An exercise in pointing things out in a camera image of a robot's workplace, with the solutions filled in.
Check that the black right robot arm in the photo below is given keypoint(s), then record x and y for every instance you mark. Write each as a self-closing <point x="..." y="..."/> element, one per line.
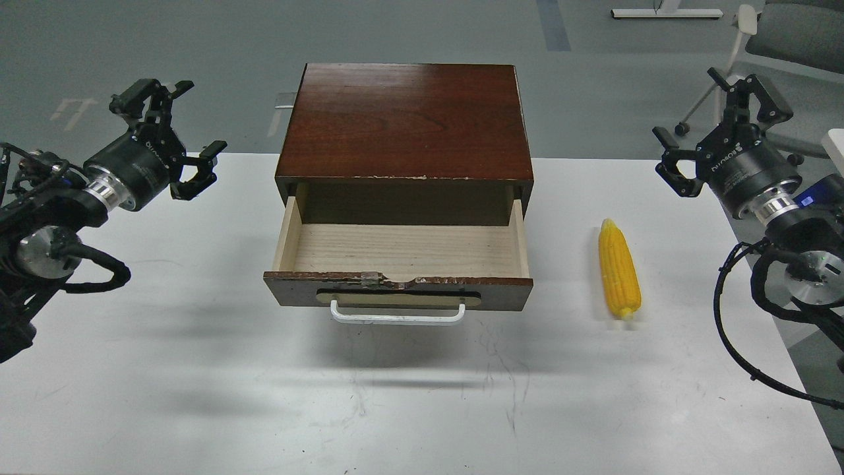
<point x="798" y="273"/>

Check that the grey office chair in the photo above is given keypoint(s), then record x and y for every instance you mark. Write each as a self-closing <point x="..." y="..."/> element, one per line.
<point x="798" y="47"/>

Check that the dark wooden cabinet box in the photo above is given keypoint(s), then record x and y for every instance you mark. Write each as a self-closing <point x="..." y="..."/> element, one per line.
<point x="408" y="143"/>

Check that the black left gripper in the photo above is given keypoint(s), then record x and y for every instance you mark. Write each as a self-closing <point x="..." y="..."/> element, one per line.
<point x="136" y="167"/>

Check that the yellow corn cob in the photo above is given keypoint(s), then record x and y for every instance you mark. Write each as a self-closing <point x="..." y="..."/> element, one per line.
<point x="621" y="287"/>

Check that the wooden drawer with white handle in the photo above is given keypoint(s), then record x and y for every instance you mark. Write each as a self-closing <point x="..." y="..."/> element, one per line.
<point x="414" y="245"/>

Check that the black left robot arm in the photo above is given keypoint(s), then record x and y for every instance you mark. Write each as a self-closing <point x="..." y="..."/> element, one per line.
<point x="52" y="199"/>

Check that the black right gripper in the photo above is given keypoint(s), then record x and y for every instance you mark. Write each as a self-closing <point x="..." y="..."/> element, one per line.
<point x="735" y="159"/>

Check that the white desk base bar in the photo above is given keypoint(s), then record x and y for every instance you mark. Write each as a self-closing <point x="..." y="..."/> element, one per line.
<point x="666" y="10"/>

